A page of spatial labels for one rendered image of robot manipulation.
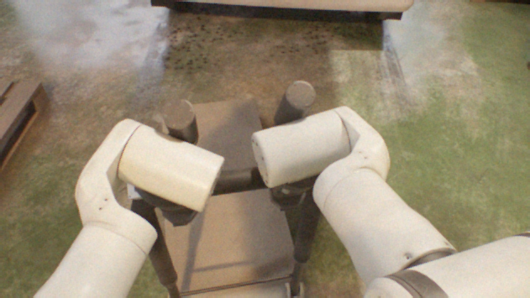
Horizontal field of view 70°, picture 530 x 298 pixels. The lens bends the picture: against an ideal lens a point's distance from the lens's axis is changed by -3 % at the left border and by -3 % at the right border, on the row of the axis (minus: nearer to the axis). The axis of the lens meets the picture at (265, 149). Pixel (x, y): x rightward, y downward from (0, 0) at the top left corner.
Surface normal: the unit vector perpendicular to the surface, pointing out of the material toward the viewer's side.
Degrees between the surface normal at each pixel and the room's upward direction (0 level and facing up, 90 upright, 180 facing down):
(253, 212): 0
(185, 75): 0
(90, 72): 0
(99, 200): 15
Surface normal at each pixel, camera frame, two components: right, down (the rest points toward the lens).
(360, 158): -0.14, -0.80
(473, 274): -0.04, -0.91
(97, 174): 0.26, -0.57
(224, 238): 0.03, -0.67
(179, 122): 0.12, -0.22
